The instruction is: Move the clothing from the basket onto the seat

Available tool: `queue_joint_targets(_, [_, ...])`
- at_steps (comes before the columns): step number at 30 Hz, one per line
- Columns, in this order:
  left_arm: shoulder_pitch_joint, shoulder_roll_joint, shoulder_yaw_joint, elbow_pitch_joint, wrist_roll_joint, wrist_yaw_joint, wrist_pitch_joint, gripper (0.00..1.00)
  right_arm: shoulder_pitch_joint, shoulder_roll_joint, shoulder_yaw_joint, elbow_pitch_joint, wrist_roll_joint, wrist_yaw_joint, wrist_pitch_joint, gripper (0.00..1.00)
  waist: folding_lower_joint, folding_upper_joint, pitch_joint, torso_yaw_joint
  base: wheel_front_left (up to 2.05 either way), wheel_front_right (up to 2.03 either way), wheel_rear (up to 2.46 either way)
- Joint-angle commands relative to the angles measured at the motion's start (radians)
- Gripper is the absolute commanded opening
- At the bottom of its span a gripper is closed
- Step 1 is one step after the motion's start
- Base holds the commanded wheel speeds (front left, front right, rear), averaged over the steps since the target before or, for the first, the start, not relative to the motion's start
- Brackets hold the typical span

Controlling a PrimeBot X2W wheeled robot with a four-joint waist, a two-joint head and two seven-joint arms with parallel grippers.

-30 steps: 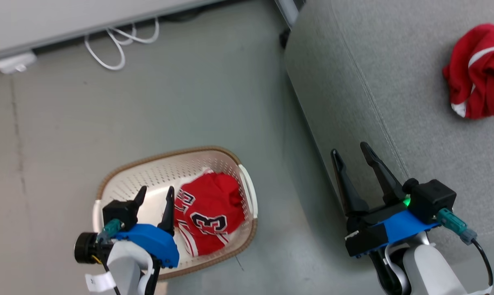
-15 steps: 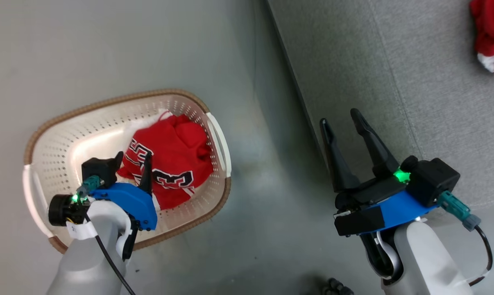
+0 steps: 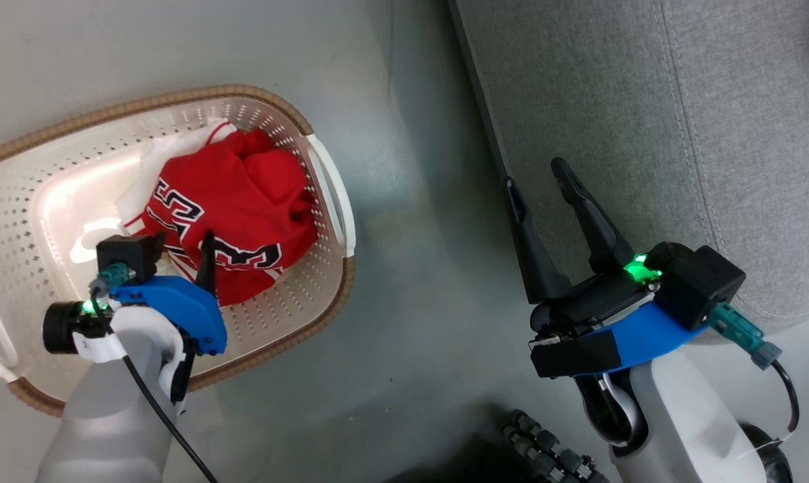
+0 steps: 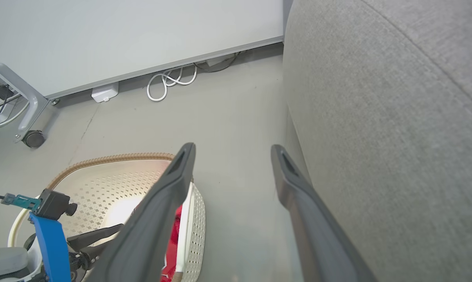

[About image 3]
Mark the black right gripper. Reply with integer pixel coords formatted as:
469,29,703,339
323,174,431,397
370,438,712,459
504,158,661,378

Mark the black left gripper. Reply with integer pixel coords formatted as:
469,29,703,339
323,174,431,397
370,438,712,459
42,229,219,356

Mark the red number 23 jersey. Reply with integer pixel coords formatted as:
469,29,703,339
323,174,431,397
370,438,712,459
123,127,320,307

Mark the grey fabric sofa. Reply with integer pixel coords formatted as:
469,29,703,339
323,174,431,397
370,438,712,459
447,0,809,347

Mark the cream perforated laundry basket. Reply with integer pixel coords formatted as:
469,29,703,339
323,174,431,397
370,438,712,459
0,84,358,419

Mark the teal left camera connector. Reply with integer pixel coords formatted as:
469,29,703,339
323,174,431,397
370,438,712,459
89,262,135,297

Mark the teal camera connector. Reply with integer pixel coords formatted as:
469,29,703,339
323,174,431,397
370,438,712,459
89,262,135,297
708,303,782,370

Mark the blue right camera mount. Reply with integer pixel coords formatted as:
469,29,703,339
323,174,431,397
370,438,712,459
578,301,711,375

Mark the white cable label tag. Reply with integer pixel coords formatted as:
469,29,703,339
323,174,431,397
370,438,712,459
72,331,129,365

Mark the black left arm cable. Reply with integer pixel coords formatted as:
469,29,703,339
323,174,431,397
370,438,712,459
88,288,219,483

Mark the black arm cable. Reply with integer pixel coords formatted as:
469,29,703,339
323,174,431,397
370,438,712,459
88,288,219,483
769,358,802,438

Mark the teal right camera connector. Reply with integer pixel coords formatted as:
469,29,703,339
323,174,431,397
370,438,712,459
708,303,782,370

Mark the black corrugated cable conduit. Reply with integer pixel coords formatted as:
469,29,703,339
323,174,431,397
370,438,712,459
500,409,608,483

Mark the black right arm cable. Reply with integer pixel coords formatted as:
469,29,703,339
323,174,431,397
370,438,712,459
769,358,802,438

